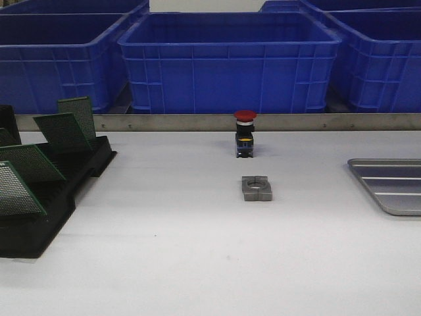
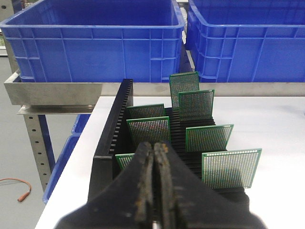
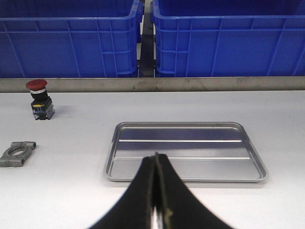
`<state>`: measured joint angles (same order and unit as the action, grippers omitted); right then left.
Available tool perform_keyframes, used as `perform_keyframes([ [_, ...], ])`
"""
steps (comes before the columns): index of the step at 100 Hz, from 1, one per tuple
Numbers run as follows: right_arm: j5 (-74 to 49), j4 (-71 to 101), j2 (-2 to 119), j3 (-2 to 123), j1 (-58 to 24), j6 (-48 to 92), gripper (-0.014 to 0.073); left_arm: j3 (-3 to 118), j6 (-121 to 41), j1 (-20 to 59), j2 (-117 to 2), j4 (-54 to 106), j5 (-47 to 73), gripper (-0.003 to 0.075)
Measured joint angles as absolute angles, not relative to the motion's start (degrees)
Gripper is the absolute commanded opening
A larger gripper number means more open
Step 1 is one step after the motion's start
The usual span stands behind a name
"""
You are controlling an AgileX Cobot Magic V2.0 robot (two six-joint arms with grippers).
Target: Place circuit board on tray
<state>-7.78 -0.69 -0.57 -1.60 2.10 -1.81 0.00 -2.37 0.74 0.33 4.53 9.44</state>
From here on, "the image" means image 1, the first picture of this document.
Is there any far right blue bin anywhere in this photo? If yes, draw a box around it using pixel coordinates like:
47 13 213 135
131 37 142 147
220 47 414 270
259 0 420 13

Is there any left blue plastic bin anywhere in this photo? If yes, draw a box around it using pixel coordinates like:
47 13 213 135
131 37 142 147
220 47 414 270
1 14 130 114

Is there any red emergency stop button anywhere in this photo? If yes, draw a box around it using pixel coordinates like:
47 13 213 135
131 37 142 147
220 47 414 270
234 110 257 158

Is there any right blue plastic bin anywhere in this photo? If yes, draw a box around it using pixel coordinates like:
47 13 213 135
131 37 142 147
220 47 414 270
324 11 420 113

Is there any centre blue plastic bin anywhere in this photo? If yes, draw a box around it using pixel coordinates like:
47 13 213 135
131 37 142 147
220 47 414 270
118 13 341 114

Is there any blue plastic bin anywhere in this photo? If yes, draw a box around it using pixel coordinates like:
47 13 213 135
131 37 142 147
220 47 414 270
1 14 130 114
324 11 420 113
118 13 341 114

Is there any far left blue bin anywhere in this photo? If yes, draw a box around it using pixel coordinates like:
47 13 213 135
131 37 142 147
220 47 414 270
1 0 149 14

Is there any black slotted board rack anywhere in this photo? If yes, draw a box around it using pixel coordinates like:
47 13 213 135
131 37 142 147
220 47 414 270
1 106 116 258

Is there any rearmost green circuit board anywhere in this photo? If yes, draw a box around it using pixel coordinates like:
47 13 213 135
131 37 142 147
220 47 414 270
57 96 96 142

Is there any silver metal tray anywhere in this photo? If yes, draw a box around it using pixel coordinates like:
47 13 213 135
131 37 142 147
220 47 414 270
347 159 420 217

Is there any grey metal clamp block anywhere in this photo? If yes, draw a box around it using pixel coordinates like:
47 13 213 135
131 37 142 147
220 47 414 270
241 176 273 201

